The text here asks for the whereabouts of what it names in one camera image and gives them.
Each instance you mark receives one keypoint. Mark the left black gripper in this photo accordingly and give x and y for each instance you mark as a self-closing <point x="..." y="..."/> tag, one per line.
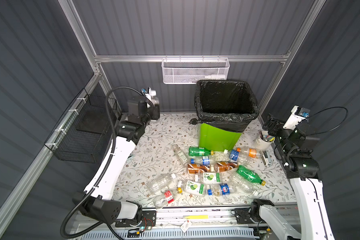
<point x="154" y="111"/>

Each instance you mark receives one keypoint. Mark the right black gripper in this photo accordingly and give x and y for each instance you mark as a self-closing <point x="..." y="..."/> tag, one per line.
<point x="269" y="121"/>

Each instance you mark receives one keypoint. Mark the clear bottle white cap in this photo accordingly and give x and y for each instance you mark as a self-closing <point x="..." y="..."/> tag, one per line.
<point x="161" y="183"/>

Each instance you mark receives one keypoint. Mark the clear bottle red label front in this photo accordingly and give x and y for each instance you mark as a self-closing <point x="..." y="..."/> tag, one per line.
<point x="167" y="197"/>

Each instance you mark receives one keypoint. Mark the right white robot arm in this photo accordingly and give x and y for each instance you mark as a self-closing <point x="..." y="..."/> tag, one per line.
<point x="305" y="178"/>

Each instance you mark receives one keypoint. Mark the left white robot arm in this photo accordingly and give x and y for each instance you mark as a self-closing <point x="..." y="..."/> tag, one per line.
<point x="96" y="201"/>

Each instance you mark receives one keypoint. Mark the green bin with black liner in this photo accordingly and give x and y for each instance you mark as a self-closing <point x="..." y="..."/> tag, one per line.
<point x="224" y="110"/>

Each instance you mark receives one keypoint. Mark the blue label bottle near bin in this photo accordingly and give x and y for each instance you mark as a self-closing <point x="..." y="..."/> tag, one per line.
<point x="235" y="156"/>

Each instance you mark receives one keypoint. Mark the green bottle near bin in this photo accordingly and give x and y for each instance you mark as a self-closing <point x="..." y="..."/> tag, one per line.
<point x="199" y="152"/>

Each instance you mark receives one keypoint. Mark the white pen cup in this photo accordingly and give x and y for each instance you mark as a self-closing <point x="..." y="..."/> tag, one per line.
<point x="264" y="140"/>

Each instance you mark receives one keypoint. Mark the white stapler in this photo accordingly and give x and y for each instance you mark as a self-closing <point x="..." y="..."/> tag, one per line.
<point x="266" y="157"/>

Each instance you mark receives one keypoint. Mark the orange label clear bottle right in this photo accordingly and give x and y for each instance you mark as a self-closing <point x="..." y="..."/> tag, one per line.
<point x="248" y="152"/>

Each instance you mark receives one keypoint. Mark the green bottle right side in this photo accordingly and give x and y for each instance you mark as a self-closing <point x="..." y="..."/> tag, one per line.
<point x="250" y="175"/>

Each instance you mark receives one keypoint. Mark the clear bottle green-white label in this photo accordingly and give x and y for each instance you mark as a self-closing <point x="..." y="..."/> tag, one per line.
<point x="181" y="156"/>

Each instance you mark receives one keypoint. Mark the brown tea bottle right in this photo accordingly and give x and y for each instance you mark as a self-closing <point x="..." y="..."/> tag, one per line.
<point x="225" y="166"/>

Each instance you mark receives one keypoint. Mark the brown tea bottle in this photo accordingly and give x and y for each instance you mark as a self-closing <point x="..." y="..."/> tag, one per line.
<point x="197" y="169"/>
<point x="225" y="166"/>

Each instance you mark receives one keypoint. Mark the clear bottle blue label centre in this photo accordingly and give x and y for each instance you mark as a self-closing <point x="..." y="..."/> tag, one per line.
<point x="203" y="160"/>

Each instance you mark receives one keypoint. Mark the brown tea bottle left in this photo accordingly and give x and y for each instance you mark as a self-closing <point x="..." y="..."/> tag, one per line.
<point x="197" y="169"/>

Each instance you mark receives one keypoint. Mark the blue label bottle front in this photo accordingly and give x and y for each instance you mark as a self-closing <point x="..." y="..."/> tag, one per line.
<point x="222" y="190"/>

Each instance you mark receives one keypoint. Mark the lime label bottle upper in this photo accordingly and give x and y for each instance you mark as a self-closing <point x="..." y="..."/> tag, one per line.
<point x="209" y="178"/>

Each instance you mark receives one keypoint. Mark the lime label bottle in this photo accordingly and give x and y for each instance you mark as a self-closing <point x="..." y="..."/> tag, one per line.
<point x="209" y="178"/>
<point x="193" y="188"/>

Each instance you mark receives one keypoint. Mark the lime label bottle lower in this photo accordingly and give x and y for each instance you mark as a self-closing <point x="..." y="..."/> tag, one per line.
<point x="193" y="188"/>

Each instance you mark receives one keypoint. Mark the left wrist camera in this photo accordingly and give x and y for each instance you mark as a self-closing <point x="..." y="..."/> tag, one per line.
<point x="150" y="92"/>

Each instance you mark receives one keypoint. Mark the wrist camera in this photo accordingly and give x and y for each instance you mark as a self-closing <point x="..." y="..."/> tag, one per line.
<point x="150" y="92"/>
<point x="297" y="115"/>

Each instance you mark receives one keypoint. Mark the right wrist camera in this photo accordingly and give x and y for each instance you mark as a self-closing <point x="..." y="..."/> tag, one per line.
<point x="297" y="115"/>

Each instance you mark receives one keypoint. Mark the white wire wall basket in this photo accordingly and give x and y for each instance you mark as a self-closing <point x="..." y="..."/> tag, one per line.
<point x="186" y="71"/>

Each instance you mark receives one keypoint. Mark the black wire wall basket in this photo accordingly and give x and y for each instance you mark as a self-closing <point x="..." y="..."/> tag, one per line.
<point x="85" y="133"/>

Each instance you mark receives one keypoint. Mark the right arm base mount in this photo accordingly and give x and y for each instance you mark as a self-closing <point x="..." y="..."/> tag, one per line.
<point x="247" y="216"/>

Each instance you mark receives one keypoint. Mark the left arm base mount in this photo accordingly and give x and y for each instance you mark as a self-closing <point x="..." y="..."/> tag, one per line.
<point x="143" y="219"/>

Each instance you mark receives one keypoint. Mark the white tag on rail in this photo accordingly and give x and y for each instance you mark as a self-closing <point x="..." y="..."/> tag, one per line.
<point x="185" y="226"/>

